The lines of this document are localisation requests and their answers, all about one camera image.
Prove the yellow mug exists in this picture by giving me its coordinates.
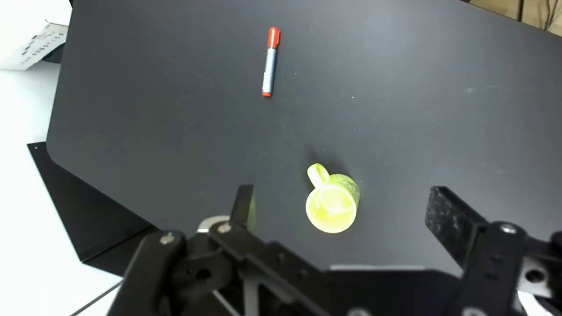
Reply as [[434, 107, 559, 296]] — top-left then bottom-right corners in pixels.
[[304, 161, 362, 235]]

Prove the red marker with white barrel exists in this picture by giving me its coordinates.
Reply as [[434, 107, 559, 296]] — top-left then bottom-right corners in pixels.
[[260, 26, 285, 100]]

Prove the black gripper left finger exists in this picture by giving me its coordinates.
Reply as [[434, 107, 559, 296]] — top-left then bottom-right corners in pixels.
[[208, 184, 322, 295]]

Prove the white printed paper sheet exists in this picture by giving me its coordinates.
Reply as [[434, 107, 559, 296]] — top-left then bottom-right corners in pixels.
[[0, 19, 71, 73]]

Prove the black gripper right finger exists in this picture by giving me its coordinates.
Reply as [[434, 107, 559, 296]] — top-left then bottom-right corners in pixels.
[[424, 184, 529, 316]]

